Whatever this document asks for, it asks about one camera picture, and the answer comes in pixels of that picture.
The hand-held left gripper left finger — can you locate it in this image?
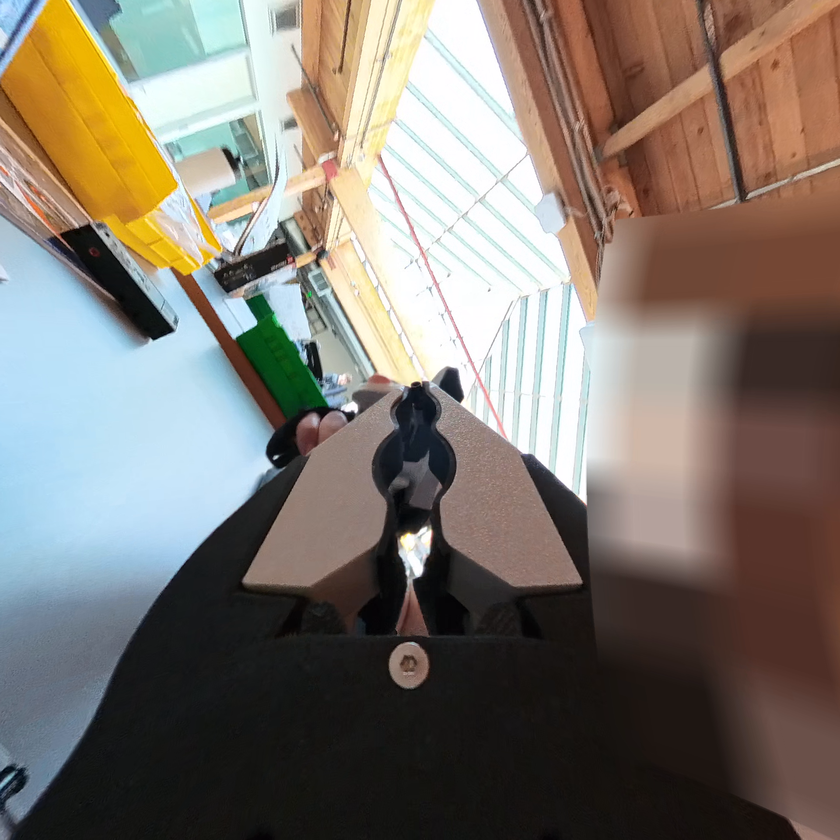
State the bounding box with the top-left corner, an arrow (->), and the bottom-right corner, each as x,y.
243,387 -> 405,634

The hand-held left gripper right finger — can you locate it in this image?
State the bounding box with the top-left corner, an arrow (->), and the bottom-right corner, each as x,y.
420,387 -> 584,634

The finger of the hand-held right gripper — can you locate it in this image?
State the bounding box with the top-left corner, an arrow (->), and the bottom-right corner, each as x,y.
390,458 -> 442,511

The person's right hand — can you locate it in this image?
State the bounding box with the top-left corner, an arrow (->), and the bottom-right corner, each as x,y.
295,411 -> 350,458

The green plastic bin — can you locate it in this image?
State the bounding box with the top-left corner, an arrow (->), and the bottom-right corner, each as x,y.
236,295 -> 329,421

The black product box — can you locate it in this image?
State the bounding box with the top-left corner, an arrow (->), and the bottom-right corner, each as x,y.
213,239 -> 296,294

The black battery box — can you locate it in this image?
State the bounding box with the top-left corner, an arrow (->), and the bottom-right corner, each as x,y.
62,223 -> 179,341

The clear plastic bag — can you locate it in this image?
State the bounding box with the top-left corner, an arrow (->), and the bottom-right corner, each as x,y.
154,187 -> 223,260

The white tumbler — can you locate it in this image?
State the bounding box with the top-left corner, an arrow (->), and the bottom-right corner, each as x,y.
174,147 -> 237,194

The yellow plastic bin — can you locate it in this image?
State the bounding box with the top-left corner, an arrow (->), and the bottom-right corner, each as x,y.
0,0 -> 223,275

